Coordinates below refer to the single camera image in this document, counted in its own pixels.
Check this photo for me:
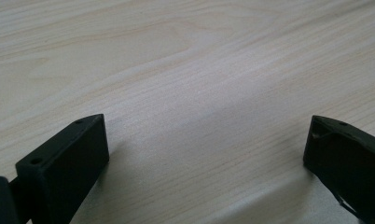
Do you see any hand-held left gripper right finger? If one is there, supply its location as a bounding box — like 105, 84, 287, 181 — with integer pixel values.
302, 115, 375, 224

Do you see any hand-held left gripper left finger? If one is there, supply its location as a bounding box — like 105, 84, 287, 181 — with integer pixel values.
8, 113, 110, 224

